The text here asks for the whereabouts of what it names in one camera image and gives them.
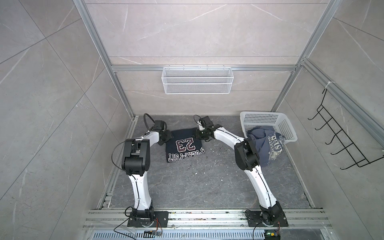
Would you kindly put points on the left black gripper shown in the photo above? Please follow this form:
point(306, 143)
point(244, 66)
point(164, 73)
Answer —
point(169, 134)

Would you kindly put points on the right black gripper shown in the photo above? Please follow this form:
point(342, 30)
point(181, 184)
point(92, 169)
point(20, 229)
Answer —
point(196, 134)

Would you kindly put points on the navy tank top red trim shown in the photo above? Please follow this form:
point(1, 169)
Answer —
point(183, 145)

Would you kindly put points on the grey-blue printed tank top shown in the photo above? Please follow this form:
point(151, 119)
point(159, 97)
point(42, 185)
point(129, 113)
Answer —
point(268, 142)

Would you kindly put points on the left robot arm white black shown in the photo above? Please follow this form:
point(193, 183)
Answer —
point(136, 163)

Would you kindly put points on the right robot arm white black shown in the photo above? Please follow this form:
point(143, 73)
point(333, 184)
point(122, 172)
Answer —
point(247, 159)

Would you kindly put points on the white plastic laundry basket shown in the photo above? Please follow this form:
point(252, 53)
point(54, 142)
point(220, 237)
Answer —
point(278, 121)

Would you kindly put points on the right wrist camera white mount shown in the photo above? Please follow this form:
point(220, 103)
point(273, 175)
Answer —
point(205, 123)

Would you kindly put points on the white wire mesh wall basket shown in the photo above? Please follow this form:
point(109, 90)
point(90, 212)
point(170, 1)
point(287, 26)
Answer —
point(197, 80)

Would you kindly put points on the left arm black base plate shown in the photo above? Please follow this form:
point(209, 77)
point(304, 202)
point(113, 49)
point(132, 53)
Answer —
point(158, 219)

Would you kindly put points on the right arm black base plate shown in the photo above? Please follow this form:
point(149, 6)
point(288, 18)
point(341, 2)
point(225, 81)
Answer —
point(255, 218)

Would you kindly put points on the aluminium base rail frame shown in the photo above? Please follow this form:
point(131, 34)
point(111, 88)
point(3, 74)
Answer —
point(219, 224)

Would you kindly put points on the black wire hook rack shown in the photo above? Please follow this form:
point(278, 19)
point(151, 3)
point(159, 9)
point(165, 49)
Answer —
point(358, 158)

